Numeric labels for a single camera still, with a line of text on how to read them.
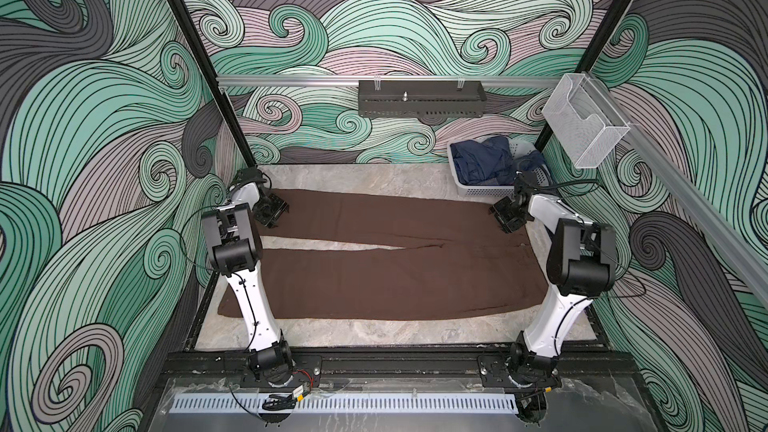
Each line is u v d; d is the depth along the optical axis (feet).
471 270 3.10
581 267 1.70
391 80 2.98
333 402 2.29
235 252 1.92
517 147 3.86
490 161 3.64
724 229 1.78
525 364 2.12
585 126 2.67
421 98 3.14
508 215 2.80
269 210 2.92
